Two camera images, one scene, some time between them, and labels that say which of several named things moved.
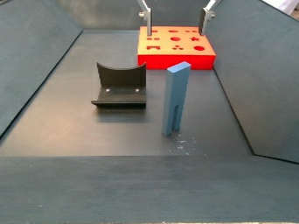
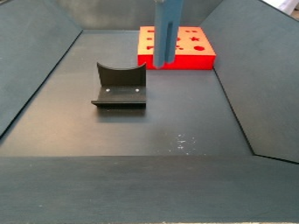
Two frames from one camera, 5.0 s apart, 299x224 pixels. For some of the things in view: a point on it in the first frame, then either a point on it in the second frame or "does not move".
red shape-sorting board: x=173 y=45 does not move
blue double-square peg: x=175 y=89 -> x=167 y=19
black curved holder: x=122 y=87 does not move
